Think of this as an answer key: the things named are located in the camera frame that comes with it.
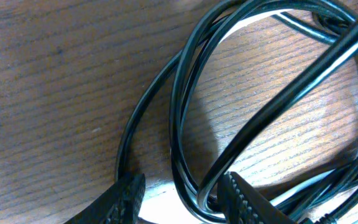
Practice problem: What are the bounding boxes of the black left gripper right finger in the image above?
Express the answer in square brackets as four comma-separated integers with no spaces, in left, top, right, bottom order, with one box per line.
[217,172,295,224]

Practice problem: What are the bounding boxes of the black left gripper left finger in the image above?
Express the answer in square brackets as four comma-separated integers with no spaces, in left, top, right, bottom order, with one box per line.
[65,174,145,224]

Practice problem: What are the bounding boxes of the black usb cable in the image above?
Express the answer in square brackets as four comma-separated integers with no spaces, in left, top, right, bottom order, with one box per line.
[114,0,358,224]

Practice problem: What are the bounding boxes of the white usb cable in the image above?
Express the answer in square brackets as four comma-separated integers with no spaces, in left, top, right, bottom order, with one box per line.
[135,8,358,224]

